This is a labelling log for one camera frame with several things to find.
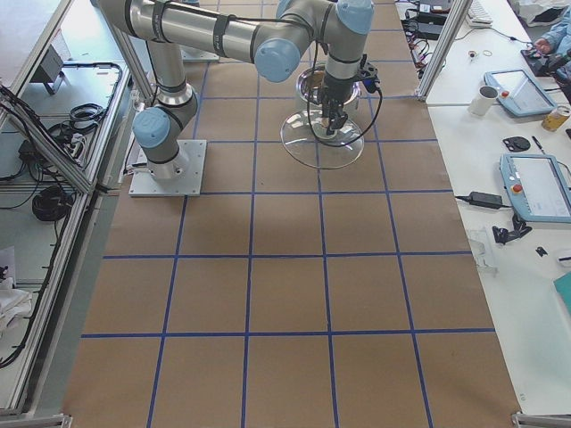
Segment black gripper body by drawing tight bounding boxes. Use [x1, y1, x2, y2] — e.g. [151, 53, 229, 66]
[321, 74, 356, 117]

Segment glass pot lid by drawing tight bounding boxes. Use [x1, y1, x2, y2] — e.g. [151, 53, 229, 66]
[280, 110, 364, 169]

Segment pale green cooking pot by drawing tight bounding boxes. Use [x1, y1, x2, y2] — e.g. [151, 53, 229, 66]
[295, 62, 360, 114]

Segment person hand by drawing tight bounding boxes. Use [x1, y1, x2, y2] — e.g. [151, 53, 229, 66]
[534, 37, 552, 54]

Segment red black power strip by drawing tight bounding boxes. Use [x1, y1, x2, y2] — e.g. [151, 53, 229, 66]
[401, 19, 430, 70]

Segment white mug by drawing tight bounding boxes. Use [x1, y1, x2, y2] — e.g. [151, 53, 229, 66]
[468, 85, 499, 117]

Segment black power adapter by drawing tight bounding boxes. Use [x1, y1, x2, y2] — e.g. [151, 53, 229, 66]
[468, 192, 504, 210]

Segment far blue teach pendant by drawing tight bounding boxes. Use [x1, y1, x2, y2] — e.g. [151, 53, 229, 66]
[484, 69, 557, 117]

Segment blue teach pendant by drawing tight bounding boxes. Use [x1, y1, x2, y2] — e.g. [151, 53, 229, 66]
[499, 153, 570, 224]
[484, 69, 557, 117]

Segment near blue teach pendant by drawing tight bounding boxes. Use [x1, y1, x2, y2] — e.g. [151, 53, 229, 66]
[499, 153, 570, 224]

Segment yellow drink can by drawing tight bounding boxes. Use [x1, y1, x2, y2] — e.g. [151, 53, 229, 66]
[541, 105, 570, 132]

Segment white crumpled cloth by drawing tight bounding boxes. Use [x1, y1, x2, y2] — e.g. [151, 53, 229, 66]
[0, 245, 32, 340]

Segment aluminium frame post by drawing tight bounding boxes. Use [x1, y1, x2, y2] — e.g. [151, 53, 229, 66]
[417, 0, 471, 101]

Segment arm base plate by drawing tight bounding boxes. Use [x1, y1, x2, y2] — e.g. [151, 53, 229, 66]
[181, 46, 219, 62]
[128, 139, 207, 197]

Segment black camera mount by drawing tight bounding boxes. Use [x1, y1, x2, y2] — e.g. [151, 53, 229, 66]
[492, 214, 533, 244]

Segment coiled black cables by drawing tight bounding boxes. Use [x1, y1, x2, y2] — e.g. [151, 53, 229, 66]
[31, 184, 75, 222]

